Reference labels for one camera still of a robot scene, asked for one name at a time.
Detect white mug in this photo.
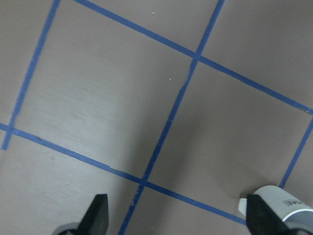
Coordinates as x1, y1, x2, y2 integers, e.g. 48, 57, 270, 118
238, 185, 313, 226

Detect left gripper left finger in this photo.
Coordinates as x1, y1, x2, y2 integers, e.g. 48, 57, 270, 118
77, 194, 108, 235

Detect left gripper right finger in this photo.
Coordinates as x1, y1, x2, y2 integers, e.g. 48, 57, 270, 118
246, 194, 289, 235

